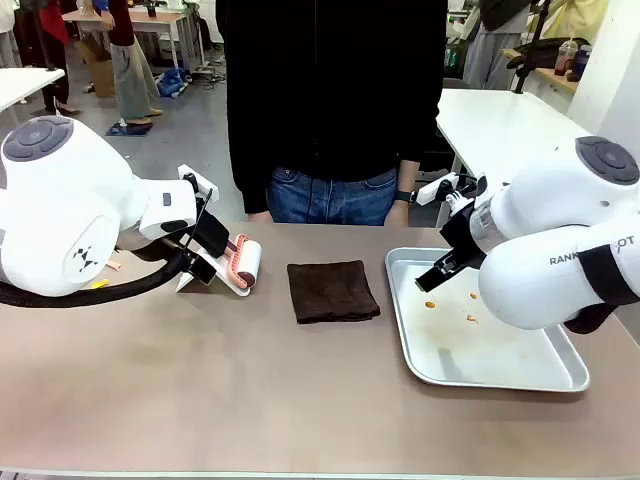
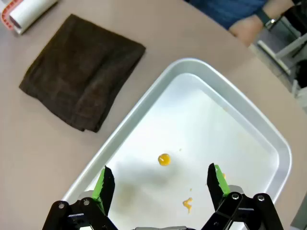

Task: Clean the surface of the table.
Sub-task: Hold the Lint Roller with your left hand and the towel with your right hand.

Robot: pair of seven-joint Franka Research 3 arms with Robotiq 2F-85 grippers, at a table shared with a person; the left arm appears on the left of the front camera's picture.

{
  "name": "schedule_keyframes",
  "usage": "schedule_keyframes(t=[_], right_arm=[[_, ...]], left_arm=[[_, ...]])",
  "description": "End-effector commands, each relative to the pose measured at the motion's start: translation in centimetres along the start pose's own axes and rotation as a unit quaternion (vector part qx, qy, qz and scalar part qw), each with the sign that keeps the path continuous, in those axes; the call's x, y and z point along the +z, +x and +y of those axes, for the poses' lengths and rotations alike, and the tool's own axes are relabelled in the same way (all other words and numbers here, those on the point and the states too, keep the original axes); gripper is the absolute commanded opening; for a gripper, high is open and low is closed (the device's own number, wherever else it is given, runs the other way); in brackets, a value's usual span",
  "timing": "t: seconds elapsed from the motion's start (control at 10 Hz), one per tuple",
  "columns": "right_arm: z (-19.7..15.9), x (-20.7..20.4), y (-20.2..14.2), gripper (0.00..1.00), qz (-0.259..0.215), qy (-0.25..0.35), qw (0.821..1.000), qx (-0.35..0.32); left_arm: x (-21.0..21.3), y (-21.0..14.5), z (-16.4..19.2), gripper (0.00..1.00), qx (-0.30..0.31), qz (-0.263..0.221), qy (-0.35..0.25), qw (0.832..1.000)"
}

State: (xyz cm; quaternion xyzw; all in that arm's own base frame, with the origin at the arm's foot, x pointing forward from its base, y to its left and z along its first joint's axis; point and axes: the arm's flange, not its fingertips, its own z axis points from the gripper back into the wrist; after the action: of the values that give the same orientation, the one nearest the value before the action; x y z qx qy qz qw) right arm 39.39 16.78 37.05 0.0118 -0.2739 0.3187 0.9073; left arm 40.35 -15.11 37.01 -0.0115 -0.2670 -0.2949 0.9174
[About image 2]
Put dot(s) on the pink lint roller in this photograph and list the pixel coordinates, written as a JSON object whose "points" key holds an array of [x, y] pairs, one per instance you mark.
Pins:
{"points": [[26, 12]]}

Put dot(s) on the right gripper black green right finger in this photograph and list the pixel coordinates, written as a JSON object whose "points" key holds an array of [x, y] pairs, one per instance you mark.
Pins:
{"points": [[214, 189]]}

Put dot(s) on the dark brown cloth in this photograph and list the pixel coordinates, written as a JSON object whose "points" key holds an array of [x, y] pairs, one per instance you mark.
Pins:
{"points": [[79, 72]]}

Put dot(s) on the person's left hand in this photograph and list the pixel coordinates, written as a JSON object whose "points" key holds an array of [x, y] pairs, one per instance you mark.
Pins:
{"points": [[245, 30]]}

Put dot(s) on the right gripper black green left finger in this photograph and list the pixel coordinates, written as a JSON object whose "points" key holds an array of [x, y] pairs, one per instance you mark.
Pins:
{"points": [[108, 189]]}

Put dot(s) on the round yellow sauce blob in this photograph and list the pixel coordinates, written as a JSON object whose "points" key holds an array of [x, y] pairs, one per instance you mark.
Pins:
{"points": [[164, 159]]}

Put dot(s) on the yellow sauce squiggle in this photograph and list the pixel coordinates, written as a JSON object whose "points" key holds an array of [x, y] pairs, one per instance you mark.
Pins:
{"points": [[187, 203]]}

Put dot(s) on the small yellow sauce drop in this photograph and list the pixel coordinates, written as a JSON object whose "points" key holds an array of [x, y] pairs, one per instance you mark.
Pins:
{"points": [[224, 176]]}

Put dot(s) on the person's left forearm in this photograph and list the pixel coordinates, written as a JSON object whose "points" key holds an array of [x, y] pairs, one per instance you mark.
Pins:
{"points": [[275, 7]]}

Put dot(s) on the blue jeans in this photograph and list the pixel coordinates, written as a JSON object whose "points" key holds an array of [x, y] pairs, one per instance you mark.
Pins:
{"points": [[225, 10]]}

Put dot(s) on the silver metal baking tray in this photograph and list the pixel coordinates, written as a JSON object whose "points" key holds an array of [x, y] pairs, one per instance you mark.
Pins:
{"points": [[192, 119]]}

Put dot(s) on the black wrist watch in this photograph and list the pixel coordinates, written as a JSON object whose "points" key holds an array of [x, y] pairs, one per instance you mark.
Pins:
{"points": [[265, 17]]}

